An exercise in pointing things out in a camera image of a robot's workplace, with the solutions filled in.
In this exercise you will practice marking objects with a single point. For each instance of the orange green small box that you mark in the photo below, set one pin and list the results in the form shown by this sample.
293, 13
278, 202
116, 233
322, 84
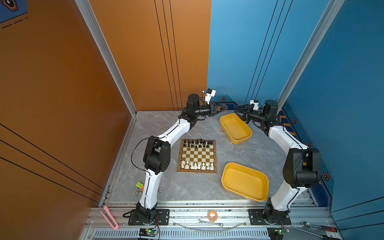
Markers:
140, 186

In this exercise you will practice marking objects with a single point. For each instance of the aluminium corner post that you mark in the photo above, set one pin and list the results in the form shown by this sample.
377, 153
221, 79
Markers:
101, 42
318, 34

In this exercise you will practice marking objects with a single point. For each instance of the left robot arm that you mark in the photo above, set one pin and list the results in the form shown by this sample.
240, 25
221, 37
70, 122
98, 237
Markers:
157, 155

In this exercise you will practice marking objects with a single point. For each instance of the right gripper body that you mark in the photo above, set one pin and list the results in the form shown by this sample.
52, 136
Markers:
252, 115

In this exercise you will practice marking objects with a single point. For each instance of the green circuit board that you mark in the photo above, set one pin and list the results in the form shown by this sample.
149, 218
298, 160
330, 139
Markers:
148, 234

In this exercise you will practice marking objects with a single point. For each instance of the yellow tray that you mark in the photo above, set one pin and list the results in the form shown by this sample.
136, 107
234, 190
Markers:
236, 130
245, 182

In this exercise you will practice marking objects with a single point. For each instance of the silver wrench on table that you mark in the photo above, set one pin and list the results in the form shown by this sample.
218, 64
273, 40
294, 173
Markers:
139, 192

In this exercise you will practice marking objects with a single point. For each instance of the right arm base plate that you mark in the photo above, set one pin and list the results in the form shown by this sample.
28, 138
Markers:
255, 217

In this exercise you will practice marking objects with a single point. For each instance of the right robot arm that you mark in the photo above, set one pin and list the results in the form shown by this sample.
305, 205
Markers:
302, 168

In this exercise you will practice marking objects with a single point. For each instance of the pink tool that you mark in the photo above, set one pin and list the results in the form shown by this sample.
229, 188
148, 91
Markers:
106, 213

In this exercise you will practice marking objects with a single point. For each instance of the wooden chess board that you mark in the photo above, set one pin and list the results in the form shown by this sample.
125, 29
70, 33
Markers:
197, 156

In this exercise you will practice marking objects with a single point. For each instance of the red handled ratchet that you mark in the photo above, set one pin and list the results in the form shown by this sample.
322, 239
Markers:
324, 228

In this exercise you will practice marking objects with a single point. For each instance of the aluminium corner post left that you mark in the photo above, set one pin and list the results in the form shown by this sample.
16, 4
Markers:
101, 42

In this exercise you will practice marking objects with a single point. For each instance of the orange tape roll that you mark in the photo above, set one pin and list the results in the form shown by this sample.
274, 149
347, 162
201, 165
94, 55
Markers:
212, 216

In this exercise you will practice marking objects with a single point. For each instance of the silver wrench on rail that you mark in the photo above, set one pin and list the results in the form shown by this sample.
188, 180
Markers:
210, 223

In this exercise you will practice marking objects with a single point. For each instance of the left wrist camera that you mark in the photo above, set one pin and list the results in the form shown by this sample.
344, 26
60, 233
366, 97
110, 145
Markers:
208, 95

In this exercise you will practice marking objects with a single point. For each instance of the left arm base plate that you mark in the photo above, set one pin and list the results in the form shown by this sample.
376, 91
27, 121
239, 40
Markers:
159, 217

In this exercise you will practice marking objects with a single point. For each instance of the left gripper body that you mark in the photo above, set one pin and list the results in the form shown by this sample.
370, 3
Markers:
207, 110

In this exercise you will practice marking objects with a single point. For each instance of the aluminium corner post right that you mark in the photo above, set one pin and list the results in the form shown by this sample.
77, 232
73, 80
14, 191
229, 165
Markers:
318, 34

